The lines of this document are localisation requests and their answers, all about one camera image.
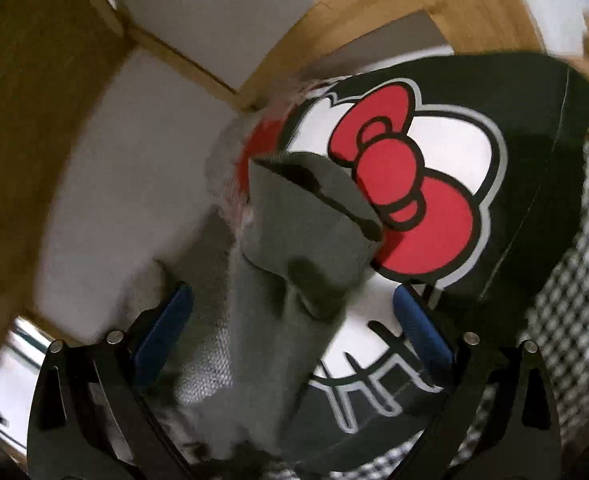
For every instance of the wooden bed frame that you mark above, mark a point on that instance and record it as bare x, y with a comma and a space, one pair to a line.
34, 110

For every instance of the black white checkered bed sheet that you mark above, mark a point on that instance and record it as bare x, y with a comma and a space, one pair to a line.
574, 285

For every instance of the fuzzy grey pink cloth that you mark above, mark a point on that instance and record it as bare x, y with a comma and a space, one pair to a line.
229, 160

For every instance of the shiny metal object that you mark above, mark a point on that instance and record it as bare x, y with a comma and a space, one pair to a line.
19, 355

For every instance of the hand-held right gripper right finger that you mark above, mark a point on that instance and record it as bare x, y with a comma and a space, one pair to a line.
422, 325

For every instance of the grey sweatshirt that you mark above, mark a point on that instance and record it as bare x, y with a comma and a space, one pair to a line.
284, 310

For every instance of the black cloth with red bow print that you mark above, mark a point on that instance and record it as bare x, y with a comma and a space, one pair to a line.
534, 110

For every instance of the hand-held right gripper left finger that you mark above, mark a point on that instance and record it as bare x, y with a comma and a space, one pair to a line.
165, 330

